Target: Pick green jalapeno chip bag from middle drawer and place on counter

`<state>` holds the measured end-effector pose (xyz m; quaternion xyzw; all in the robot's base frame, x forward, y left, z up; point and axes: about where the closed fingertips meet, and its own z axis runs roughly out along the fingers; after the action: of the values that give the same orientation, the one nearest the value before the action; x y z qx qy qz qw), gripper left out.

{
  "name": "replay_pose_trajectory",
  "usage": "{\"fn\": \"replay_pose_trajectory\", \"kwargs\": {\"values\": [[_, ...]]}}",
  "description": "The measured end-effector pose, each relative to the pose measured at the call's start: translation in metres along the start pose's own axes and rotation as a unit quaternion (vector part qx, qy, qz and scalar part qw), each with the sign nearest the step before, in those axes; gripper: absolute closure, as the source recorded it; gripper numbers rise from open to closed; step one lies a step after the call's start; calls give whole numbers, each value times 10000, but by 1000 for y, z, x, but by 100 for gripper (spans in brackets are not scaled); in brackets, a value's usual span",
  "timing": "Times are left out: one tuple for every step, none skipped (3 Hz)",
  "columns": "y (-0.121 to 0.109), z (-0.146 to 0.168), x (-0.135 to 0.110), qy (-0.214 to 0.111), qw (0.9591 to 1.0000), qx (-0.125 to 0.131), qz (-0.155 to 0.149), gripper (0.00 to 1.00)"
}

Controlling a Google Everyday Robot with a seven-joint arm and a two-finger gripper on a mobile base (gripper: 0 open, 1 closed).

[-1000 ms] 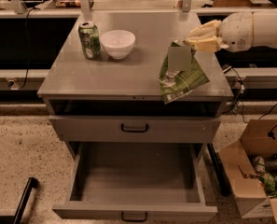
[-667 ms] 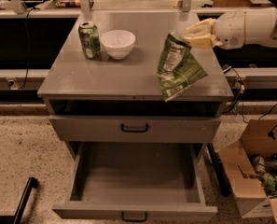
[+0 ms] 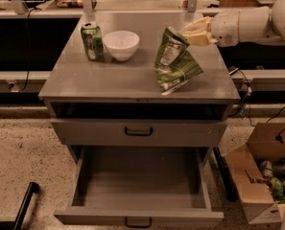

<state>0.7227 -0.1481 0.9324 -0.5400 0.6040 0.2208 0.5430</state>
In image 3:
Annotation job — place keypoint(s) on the green soda can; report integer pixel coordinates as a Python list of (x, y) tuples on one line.
[(92, 40)]

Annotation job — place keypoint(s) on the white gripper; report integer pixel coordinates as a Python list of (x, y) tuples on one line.
[(225, 28)]

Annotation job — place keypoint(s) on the cardboard box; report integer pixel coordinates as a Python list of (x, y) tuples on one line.
[(266, 142)]

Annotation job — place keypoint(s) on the open grey middle drawer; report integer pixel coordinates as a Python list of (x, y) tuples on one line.
[(140, 187)]

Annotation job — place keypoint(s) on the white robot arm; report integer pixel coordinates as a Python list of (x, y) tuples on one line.
[(263, 25)]

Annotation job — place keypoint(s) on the black stand leg left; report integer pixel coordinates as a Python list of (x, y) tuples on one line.
[(33, 188)]

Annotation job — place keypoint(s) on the closed grey top drawer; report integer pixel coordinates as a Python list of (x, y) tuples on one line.
[(145, 133)]

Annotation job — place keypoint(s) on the white ceramic bowl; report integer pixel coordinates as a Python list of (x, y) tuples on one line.
[(121, 45)]

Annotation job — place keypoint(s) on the snack packages in box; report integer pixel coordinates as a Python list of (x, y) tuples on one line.
[(273, 176)]

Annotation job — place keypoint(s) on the grey drawer cabinet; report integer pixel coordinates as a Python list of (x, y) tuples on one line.
[(82, 89)]

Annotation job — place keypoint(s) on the black floor bar right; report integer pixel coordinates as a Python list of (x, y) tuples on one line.
[(225, 174)]

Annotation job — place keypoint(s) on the green jalapeno chip bag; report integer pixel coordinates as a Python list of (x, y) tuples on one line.
[(174, 66)]

